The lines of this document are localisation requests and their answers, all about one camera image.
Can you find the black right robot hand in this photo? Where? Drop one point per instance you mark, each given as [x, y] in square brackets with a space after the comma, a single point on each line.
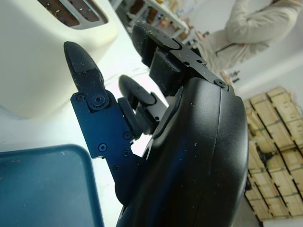
[194, 153]

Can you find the person in cream shirt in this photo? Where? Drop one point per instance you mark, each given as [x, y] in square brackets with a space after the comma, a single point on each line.
[251, 30]

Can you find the cream white toaster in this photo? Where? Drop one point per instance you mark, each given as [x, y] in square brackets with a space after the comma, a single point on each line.
[30, 59]

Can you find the dark blue plastic tray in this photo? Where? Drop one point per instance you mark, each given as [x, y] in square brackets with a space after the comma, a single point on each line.
[42, 189]

